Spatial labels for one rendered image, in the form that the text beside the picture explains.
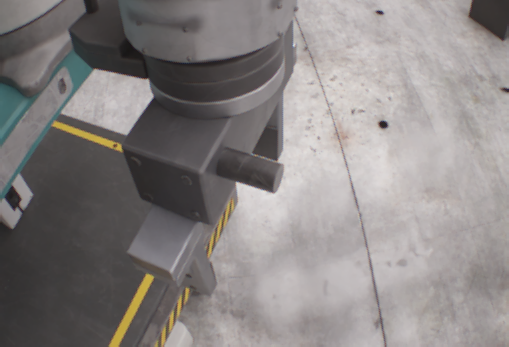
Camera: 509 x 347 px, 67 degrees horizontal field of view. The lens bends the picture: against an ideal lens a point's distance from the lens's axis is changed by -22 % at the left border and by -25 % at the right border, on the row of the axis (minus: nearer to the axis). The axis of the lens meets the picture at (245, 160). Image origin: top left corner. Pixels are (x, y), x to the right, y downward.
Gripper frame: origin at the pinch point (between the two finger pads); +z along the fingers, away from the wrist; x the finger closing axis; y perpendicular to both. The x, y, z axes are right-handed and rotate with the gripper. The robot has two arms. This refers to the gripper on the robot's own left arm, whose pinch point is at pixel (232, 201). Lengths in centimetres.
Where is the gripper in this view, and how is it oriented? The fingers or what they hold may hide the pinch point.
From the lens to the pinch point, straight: 37.0
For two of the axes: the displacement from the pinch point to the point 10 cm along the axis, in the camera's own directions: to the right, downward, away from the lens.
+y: 9.2, 2.8, -2.7
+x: 3.9, -7.5, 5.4
